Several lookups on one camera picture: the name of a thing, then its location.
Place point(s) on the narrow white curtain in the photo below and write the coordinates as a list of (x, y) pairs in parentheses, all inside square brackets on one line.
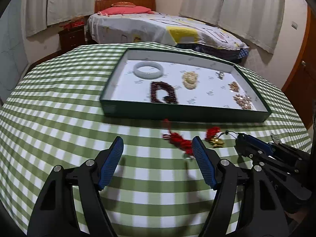
[(37, 7), (202, 0)]

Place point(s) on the pink pillow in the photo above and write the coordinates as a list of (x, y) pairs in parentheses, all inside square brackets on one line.
[(126, 10)]

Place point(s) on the bed with patterned sheet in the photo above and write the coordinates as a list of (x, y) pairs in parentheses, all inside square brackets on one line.
[(148, 28)]

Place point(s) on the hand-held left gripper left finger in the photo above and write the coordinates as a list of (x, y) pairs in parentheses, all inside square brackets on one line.
[(111, 160)]

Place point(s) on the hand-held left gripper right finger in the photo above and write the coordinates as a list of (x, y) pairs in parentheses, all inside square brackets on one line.
[(203, 163)]

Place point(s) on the small gold brooch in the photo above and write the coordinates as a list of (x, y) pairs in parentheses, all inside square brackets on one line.
[(233, 87)]

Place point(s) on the wide white curtain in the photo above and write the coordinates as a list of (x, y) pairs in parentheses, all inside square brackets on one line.
[(254, 12), (71, 0)]

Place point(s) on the blue plaid blanket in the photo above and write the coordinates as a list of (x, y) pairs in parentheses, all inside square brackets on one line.
[(222, 51)]

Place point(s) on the green checked tablecloth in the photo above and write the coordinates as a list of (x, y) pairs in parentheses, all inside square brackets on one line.
[(61, 91)]

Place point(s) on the dark wooden nightstand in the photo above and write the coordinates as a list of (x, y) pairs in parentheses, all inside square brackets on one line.
[(72, 38)]

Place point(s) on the orange embroidered cushion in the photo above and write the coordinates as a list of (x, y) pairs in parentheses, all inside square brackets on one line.
[(123, 4)]

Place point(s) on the brown wooden door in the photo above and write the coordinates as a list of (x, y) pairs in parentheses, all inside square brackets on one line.
[(300, 86)]

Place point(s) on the white jade bangle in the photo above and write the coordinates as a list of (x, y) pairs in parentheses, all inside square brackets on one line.
[(138, 72)]

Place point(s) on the small silver brooch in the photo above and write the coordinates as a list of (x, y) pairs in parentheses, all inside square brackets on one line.
[(220, 75)]

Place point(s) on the wall light switch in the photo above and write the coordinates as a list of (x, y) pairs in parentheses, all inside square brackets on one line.
[(294, 25)]

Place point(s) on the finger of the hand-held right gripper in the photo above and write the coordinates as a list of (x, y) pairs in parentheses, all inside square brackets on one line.
[(265, 147), (248, 149)]

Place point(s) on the frosted glass wardrobe door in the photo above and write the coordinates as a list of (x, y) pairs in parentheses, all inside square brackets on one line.
[(11, 42)]

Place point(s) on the red gift box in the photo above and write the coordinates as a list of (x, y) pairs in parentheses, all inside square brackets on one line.
[(75, 24)]

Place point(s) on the dark green box tray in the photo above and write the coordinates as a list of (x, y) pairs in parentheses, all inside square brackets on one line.
[(202, 91)]

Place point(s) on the red tassel gold bell charm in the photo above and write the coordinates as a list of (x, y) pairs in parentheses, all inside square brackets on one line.
[(213, 134)]

